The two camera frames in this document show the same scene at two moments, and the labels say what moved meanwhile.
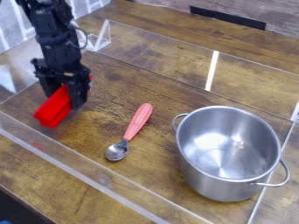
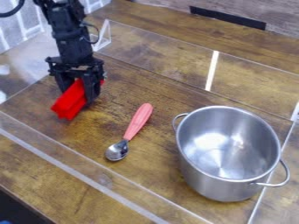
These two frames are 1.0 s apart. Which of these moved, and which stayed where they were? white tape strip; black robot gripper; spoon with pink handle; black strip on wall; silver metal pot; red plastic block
Moved: black robot gripper; red plastic block
Stayed: white tape strip; silver metal pot; spoon with pink handle; black strip on wall
